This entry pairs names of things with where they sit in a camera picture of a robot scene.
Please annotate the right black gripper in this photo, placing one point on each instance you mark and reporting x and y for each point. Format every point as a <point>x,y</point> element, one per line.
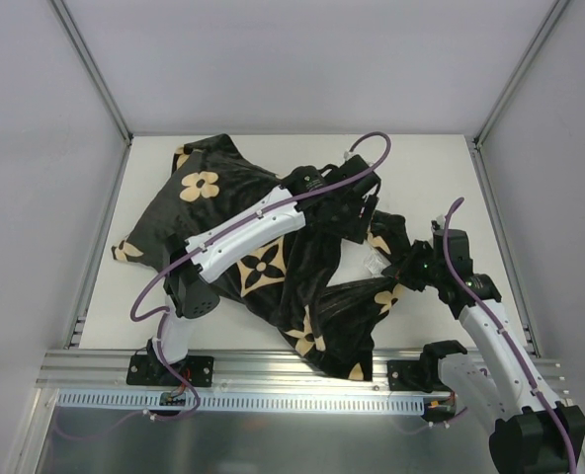
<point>412,264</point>

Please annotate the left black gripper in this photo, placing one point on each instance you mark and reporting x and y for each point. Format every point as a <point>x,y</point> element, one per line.
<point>351,217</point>

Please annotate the white pillow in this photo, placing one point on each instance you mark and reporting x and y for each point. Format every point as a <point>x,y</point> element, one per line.
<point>360,261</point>

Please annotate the black floral plush pillowcase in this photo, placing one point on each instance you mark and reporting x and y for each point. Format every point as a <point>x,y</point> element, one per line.
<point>284,282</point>

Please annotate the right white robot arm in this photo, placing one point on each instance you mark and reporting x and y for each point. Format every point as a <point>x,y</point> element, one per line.
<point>529,428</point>

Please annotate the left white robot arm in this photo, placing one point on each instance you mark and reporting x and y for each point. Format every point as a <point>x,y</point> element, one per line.
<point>197,262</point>

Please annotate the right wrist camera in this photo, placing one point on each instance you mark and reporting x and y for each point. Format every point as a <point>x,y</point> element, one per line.
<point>440,225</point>

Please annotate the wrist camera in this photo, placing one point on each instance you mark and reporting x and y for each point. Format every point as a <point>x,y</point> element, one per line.
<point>354,163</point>
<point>440,225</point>

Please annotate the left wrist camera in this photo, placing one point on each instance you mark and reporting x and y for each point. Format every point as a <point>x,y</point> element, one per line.
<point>354,163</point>

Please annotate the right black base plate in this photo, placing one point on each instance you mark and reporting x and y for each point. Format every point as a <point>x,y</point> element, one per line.
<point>409,375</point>

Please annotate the aluminium mounting rail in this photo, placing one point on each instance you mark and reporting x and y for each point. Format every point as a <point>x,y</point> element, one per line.
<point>236,371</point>

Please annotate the right aluminium frame post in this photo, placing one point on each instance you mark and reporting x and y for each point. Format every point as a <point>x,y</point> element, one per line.
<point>530,54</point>

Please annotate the aluminium frame post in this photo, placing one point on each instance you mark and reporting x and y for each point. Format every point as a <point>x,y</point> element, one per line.
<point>82,51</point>
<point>530,54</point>

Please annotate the left aluminium frame post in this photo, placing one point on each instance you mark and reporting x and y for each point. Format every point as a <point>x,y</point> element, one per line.
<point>82,51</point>

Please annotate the slotted cable duct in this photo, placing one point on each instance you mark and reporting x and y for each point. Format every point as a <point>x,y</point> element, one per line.
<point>240,402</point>

